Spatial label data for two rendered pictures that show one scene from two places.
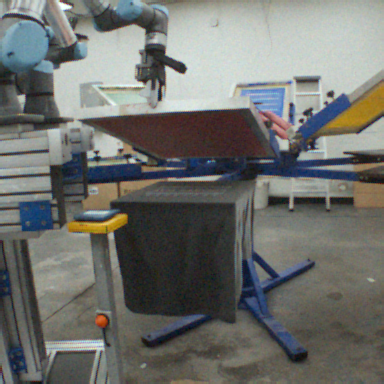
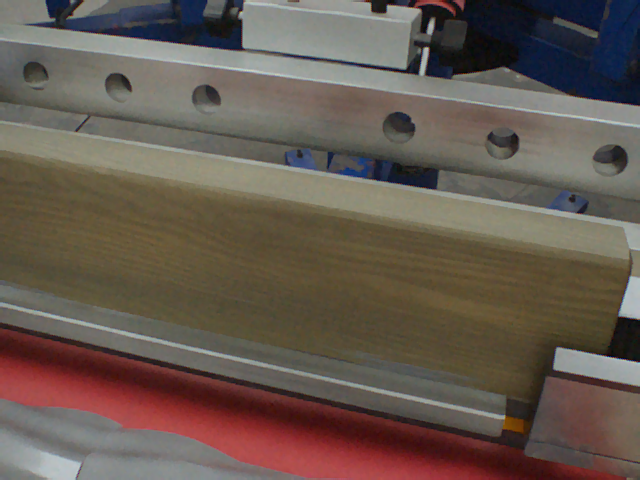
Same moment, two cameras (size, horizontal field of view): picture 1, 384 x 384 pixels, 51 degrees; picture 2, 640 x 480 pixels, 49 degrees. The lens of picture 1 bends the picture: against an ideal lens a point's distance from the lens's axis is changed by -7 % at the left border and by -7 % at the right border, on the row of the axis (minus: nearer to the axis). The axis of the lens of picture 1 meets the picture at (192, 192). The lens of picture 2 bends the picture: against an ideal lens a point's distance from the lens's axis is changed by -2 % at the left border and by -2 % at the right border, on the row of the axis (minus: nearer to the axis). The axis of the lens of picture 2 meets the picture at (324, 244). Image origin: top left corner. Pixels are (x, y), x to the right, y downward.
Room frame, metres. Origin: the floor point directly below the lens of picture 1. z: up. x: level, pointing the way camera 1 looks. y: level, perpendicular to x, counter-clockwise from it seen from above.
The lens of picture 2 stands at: (1.67, -0.14, 1.35)
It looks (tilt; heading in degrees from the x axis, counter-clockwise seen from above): 43 degrees down; 357
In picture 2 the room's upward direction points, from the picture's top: straight up
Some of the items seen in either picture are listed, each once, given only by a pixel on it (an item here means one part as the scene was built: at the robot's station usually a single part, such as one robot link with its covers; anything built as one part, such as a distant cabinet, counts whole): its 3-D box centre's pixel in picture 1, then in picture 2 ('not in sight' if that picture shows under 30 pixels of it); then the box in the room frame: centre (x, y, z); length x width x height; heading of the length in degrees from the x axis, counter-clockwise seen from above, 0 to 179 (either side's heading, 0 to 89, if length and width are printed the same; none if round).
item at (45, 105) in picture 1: (40, 106); not in sight; (1.59, 0.57, 1.31); 0.15 x 0.15 x 0.10
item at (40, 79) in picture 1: (37, 76); not in sight; (1.60, 0.57, 1.42); 0.13 x 0.12 x 0.14; 68
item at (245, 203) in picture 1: (244, 244); not in sight; (1.56, -0.19, 0.74); 0.46 x 0.04 x 0.42; 163
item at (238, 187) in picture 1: (189, 190); not in sight; (1.62, 0.01, 0.95); 0.48 x 0.44 x 0.01; 163
